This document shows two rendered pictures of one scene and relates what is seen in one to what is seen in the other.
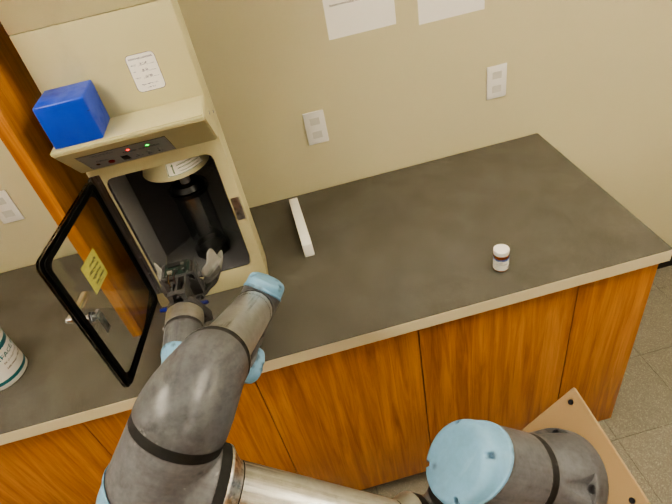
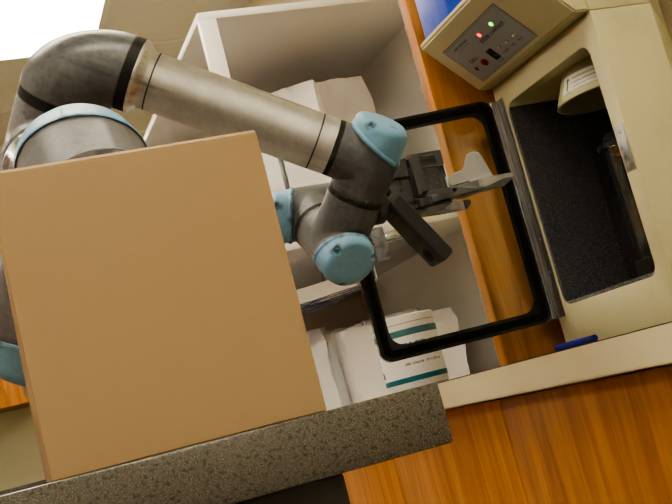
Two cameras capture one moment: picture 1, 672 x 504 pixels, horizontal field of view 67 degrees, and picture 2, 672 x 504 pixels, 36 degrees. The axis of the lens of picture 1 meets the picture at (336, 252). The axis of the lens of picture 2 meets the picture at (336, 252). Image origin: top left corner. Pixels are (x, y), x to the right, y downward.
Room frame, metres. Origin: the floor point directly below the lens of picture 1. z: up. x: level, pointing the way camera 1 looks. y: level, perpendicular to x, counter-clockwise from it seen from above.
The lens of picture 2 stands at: (0.26, -1.06, 0.94)
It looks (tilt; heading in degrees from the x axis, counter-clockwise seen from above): 8 degrees up; 72
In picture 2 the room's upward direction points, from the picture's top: 15 degrees counter-clockwise
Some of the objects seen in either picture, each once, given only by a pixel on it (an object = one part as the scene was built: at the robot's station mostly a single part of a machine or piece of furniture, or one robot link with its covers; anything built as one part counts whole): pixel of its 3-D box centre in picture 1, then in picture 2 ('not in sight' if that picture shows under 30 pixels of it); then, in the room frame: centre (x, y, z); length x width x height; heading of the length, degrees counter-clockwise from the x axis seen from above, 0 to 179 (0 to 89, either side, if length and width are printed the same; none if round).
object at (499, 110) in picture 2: (129, 242); (526, 207); (1.11, 0.51, 1.19); 0.03 x 0.02 x 0.39; 93
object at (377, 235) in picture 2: (101, 321); (379, 244); (0.84, 0.53, 1.18); 0.02 x 0.02 x 0.06; 84
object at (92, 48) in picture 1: (168, 158); (615, 92); (1.25, 0.37, 1.33); 0.32 x 0.25 x 0.77; 93
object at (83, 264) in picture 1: (108, 285); (437, 228); (0.95, 0.53, 1.19); 0.30 x 0.01 x 0.40; 174
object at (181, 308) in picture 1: (183, 320); not in sight; (0.75, 0.33, 1.22); 0.08 x 0.05 x 0.08; 93
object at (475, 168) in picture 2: (212, 258); (478, 171); (0.92, 0.28, 1.22); 0.09 x 0.03 x 0.06; 147
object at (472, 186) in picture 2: (205, 280); (451, 194); (0.88, 0.30, 1.20); 0.09 x 0.05 x 0.02; 147
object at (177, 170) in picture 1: (172, 154); (606, 79); (1.23, 0.35, 1.34); 0.18 x 0.18 x 0.05
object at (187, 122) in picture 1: (139, 143); (497, 28); (1.07, 0.36, 1.46); 0.32 x 0.12 x 0.10; 93
